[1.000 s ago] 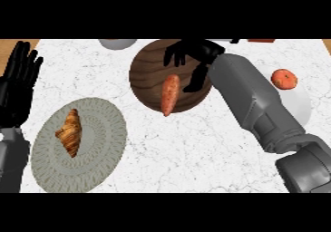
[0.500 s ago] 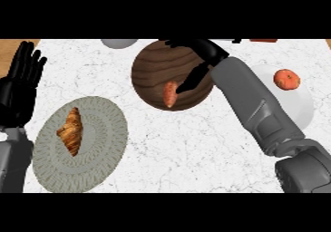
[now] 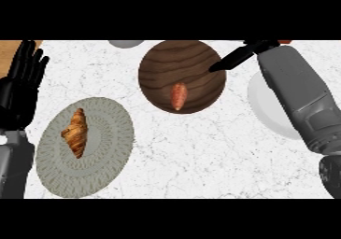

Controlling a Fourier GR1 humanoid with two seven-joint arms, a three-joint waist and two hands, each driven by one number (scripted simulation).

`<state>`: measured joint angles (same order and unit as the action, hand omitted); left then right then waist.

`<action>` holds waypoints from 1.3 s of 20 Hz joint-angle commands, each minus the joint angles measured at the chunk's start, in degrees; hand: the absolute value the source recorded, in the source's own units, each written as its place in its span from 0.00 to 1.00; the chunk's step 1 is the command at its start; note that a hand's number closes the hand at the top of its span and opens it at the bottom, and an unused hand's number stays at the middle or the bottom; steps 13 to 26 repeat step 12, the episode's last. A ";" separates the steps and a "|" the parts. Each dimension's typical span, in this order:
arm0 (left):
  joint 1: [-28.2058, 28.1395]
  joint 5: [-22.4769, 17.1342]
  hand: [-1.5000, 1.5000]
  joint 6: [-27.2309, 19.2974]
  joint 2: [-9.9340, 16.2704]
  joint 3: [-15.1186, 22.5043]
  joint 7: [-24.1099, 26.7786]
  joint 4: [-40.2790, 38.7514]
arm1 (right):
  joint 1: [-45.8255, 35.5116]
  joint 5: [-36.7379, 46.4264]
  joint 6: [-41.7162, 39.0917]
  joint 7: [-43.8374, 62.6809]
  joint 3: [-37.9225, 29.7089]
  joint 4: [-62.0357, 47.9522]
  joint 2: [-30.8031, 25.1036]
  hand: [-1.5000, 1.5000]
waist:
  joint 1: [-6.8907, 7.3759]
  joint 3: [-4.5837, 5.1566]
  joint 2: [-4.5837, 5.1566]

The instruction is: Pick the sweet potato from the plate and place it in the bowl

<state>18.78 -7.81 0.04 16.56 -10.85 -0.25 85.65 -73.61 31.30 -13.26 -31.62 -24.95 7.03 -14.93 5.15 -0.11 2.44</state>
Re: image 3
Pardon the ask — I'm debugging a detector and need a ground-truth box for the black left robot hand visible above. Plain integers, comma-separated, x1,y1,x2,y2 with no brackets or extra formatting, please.
0,39,53,134

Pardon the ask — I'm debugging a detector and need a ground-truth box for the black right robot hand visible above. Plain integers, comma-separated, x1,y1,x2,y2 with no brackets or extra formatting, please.
208,39,283,74

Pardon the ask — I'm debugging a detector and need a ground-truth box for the dark brown wooden plate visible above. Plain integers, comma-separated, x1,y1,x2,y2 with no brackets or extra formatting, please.
138,39,228,115

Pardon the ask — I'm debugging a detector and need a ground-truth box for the orange sweet potato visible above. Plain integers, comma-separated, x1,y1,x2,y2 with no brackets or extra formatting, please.
171,81,190,112

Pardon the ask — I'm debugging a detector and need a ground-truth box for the white bowl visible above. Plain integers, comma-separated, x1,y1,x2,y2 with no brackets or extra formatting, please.
246,71,303,141

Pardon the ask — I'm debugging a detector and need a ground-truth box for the grey ribbed plate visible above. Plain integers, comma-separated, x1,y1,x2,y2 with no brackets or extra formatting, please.
35,96,137,199

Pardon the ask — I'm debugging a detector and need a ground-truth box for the brown croissant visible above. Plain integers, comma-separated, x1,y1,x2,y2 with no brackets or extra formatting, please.
60,107,91,160

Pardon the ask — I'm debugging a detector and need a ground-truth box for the grey round object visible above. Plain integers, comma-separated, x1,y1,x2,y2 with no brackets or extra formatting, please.
107,39,146,49

